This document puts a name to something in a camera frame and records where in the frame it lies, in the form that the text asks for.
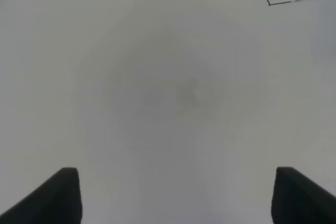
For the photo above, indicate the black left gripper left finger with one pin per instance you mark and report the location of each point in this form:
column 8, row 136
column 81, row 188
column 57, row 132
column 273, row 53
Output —
column 57, row 200

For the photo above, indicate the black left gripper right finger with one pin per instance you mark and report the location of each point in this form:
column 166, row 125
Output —
column 298, row 199

